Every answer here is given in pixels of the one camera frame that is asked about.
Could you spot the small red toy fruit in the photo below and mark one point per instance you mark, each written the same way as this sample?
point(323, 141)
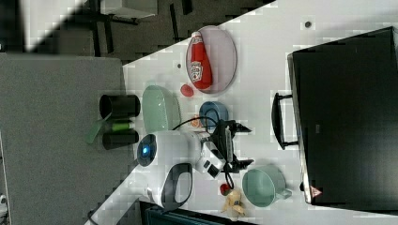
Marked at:
point(224, 189)

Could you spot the green slotted spatula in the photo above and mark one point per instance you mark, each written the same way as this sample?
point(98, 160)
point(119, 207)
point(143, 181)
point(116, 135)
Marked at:
point(103, 125)

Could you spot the toy strawberry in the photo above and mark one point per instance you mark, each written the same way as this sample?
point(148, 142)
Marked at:
point(186, 91)

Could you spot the toy peeled banana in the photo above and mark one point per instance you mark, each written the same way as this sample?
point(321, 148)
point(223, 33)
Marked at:
point(232, 206)

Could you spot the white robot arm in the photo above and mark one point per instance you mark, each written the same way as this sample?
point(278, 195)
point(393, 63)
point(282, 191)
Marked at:
point(167, 160)

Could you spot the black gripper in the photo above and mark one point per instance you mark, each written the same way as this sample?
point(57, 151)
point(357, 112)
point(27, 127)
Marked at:
point(223, 136)

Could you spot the large black pot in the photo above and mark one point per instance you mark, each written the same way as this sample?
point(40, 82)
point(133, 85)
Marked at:
point(118, 107)

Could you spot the blue metal frame rail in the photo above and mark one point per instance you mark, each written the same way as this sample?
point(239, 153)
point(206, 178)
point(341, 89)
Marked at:
point(154, 215)

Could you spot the blue bowl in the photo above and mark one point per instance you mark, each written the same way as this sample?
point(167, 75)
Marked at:
point(212, 112)

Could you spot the silver toaster oven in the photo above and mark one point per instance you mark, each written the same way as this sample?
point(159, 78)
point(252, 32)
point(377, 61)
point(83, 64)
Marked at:
point(345, 102)

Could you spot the small black pot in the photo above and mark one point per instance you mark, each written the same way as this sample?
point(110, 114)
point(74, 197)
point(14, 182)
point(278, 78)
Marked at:
point(113, 140)

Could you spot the grey round plate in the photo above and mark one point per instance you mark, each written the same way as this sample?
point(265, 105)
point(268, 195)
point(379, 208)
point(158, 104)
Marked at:
point(222, 56)

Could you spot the light green mug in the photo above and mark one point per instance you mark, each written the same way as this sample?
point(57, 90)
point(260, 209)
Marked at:
point(265, 185)

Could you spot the green perforated colander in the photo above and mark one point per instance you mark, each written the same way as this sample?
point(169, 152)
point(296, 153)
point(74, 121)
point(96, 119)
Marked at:
point(160, 109)

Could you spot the toy orange half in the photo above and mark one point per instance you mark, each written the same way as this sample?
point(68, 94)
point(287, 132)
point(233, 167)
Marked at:
point(196, 123)

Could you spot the red ketchup bottle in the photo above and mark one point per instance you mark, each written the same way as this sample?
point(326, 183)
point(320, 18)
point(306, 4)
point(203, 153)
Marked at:
point(201, 74)

